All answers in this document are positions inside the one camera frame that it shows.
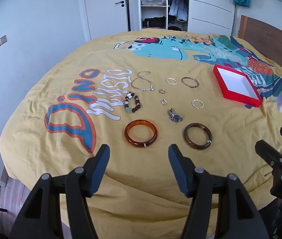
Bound orange amber bangle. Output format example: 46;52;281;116
124;120;158;148

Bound white room door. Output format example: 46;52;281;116
83;0;129;41

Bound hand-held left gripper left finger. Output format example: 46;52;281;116
10;144;111;239

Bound wooden headboard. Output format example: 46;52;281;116
238;15;282;64

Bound brown beaded bracelet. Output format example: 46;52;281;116
124;93;141;113

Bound white sliding wardrobe door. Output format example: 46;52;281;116
187;0;235;37

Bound white wardrobe shelf unit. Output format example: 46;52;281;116
137;0;169;31

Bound silver chain necklace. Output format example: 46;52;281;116
131;71;154;92

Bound hanging jackets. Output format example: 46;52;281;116
168;0;189;23

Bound folded beige clothes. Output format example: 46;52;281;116
141;0;164;6

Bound thin bronze bangle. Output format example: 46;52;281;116
181;77;199;88

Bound folded black clothes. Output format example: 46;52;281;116
142;17;167;28

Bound yellow printed blanket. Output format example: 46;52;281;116
0;28;282;239

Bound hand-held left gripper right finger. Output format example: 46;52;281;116
168;144;266;239

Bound dark brown bangle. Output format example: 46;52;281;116
183;123;213;150

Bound red jewelry box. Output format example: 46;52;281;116
213;64;263;108

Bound silver wristwatch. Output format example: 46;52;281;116
168;108;183;123

